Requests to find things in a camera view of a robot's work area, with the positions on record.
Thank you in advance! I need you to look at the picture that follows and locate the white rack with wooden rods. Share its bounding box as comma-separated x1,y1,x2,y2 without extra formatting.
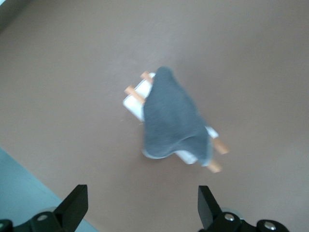
122,71,230,174

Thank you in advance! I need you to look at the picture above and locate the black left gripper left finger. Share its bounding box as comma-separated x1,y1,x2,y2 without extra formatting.
0,184,88,232

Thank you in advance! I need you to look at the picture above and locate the grey towel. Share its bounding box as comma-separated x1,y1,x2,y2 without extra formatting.
142,66,216,168

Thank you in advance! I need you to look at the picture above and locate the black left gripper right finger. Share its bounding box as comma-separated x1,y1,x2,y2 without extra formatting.
197,185,290,232

